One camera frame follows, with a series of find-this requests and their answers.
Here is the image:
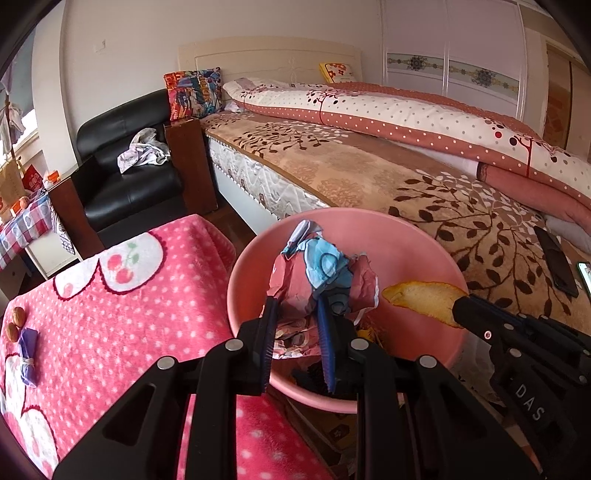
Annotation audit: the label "pink plastic basin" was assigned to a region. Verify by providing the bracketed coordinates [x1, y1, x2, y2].
[226, 208, 469, 414]

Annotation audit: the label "white bed mattress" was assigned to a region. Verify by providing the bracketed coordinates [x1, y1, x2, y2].
[205, 136, 331, 232]

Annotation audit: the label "blue face mask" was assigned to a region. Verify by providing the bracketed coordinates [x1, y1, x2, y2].
[281, 220, 356, 317]

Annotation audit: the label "white cabinet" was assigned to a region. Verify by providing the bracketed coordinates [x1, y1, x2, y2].
[25, 235, 81, 281]

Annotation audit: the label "black ribbed sheet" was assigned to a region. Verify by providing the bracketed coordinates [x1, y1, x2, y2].
[291, 360, 334, 397]

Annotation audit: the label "white wardrobe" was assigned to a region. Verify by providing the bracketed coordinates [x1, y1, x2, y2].
[381, 0, 546, 125]

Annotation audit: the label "white floral pillow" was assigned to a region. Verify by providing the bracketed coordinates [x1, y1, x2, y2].
[222, 78, 296, 112]

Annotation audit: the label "hanging clothes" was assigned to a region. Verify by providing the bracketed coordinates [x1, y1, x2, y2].
[0, 69, 24, 153]

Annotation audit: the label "tall wooden bedside cabinet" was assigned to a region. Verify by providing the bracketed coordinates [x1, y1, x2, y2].
[165, 117, 219, 215]

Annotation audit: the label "bed with floral quilt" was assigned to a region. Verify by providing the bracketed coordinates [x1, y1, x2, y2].
[203, 111, 591, 333]

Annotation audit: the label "floral pink white quilt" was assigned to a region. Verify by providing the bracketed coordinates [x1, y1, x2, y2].
[240, 80, 591, 232]

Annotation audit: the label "red wrapper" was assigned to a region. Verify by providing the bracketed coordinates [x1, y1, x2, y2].
[265, 251, 382, 358]

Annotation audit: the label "side table with checked cloth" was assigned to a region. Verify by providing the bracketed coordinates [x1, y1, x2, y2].
[0, 191, 75, 271]

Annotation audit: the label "wooden door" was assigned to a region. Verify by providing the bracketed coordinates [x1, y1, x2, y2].
[545, 41, 591, 162]

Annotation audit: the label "black phone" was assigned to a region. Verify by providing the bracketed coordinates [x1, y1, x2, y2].
[533, 225, 580, 298]

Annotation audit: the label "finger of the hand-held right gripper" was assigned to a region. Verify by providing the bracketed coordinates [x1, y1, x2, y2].
[451, 300, 523, 346]
[466, 294, 591, 365]

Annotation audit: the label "black leather armchair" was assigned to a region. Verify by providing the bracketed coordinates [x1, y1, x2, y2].
[71, 88, 185, 234]

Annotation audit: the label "low wooden side cabinet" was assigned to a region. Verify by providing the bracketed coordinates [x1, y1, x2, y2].
[47, 157, 105, 261]

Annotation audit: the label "long yellow fruit peel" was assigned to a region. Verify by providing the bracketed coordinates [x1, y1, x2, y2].
[382, 280, 468, 329]

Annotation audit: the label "cream bed headboard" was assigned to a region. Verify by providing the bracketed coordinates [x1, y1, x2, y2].
[178, 37, 363, 86]

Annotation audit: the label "brown cardboard box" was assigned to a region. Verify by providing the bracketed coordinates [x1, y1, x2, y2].
[286, 401, 361, 462]

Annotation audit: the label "purple small wrapper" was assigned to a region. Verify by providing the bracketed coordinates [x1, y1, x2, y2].
[16, 328, 40, 387]

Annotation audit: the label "yellow pillow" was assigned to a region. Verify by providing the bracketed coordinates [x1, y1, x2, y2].
[318, 62, 358, 85]

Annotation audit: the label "brown paper bag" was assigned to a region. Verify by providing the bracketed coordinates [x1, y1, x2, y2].
[0, 159, 26, 222]

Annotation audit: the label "white printed cloth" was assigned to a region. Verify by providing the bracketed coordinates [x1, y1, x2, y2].
[117, 128, 171, 174]

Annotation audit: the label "colourful printed cushion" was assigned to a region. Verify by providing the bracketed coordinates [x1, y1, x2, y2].
[163, 67, 225, 121]

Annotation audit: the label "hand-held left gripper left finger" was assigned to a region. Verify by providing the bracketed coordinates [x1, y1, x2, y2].
[53, 295, 280, 480]

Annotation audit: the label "red box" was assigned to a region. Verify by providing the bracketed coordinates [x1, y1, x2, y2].
[22, 162, 43, 192]

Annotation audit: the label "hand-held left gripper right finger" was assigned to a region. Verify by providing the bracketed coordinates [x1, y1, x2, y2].
[316, 295, 539, 480]

